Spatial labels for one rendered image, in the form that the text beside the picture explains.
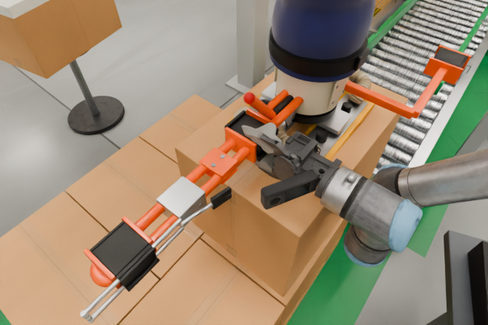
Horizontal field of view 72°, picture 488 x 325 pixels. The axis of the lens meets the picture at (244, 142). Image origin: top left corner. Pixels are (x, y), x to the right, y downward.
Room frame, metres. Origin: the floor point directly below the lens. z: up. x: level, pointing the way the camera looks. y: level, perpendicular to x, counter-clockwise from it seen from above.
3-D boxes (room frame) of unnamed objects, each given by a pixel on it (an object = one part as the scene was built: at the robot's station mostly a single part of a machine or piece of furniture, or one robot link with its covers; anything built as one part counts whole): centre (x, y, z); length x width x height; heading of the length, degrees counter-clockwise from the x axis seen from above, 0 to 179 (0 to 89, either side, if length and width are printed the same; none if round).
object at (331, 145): (0.64, -0.25, 1.09); 0.34 x 0.10 x 0.05; 142
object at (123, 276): (0.25, 0.13, 1.20); 0.31 x 0.03 x 0.05; 142
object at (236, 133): (0.51, -0.02, 1.20); 0.10 x 0.08 x 0.06; 52
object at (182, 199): (0.34, 0.12, 1.20); 0.07 x 0.07 x 0.04; 52
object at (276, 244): (0.68, -0.16, 0.87); 0.60 x 0.40 x 0.40; 140
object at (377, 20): (2.09, -0.86, 0.50); 2.31 x 0.05 x 0.19; 142
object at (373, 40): (2.33, -1.13, 0.60); 1.60 x 0.11 x 0.09; 142
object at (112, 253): (0.24, 0.21, 1.21); 0.08 x 0.07 x 0.05; 142
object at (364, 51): (0.70, -0.17, 1.31); 0.23 x 0.23 x 0.04
